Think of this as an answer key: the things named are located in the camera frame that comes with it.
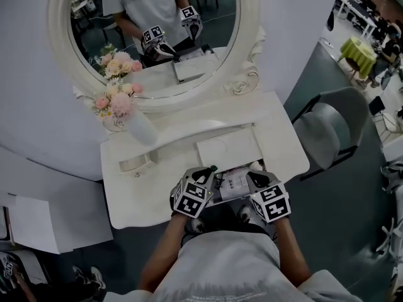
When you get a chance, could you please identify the person's left white shoe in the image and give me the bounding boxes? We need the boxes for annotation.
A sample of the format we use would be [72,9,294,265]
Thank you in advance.
[190,217,206,233]

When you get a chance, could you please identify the pink flower bouquet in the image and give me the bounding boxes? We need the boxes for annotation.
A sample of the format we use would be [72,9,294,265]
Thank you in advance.
[91,82,145,123]

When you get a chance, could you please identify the person's grey shirt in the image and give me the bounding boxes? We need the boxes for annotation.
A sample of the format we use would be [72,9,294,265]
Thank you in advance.
[103,230,363,302]

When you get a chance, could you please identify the person's right white shoe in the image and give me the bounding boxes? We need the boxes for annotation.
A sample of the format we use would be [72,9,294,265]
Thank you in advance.
[237,204,253,224]

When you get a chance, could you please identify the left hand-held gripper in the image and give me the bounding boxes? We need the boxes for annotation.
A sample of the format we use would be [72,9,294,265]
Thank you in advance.
[172,167,215,219]

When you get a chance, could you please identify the small white vanity drawer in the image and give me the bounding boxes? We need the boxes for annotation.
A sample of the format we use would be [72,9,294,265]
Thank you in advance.
[118,155,153,176]

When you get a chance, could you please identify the person's black trousers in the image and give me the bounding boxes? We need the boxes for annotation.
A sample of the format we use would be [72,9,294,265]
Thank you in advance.
[185,199,273,242]

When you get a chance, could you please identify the person's right forearm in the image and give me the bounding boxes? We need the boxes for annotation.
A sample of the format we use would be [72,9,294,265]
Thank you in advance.
[271,218,312,291]

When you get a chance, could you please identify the white dressing table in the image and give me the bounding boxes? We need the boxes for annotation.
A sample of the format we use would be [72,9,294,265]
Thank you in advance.
[99,90,311,229]

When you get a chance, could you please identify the person's white shoe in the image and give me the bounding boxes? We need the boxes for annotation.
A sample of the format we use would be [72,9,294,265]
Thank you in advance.
[237,204,253,224]
[190,217,206,233]

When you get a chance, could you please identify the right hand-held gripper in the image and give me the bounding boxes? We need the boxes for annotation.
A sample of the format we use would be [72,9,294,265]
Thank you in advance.
[245,170,291,225]

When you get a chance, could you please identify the grey chair black frame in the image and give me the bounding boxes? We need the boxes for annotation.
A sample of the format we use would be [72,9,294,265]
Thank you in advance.
[291,86,370,182]

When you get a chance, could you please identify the white oval framed mirror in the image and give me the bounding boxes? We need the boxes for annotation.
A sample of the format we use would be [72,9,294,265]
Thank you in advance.
[47,0,267,113]

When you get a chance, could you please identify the green tablecloth table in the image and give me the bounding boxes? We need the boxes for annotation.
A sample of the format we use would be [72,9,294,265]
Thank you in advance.
[338,36,378,82]

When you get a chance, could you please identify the person's left forearm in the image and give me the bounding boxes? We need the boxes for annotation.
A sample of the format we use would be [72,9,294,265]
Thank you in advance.
[137,212,190,293]

